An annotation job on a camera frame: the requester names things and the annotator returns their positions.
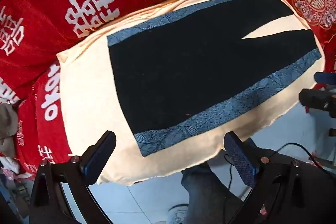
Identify grey cloth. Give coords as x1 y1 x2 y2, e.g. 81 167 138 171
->
0 103 19 159

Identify black pants with blue stripes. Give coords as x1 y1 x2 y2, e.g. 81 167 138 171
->
107 0 322 157

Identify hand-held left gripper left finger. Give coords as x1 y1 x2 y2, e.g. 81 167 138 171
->
30 130 117 224

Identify cream cloth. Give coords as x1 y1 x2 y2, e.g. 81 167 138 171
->
56 0 326 185

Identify person's leg in jeans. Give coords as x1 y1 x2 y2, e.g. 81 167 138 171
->
181 161 246 224

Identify white cloth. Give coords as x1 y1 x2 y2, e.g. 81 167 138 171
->
0 156 36 180

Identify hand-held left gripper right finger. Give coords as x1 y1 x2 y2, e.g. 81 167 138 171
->
224 132 336 224

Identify person's white shoe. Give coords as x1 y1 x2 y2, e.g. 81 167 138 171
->
167 202 190 224

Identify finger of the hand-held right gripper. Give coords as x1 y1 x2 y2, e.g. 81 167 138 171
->
314 72 336 85
299 88 336 118

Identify black cable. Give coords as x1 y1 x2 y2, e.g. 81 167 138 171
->
225 143 336 189

